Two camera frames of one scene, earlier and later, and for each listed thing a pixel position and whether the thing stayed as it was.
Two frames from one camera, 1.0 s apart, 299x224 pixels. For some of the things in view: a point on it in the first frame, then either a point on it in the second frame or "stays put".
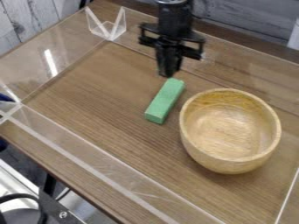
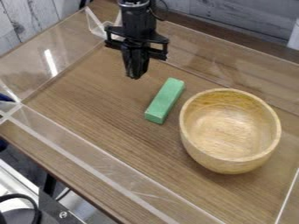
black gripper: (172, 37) → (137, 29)
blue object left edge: (4, 97) stays put
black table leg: (49, 185) stays put
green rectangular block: (164, 101) stays put
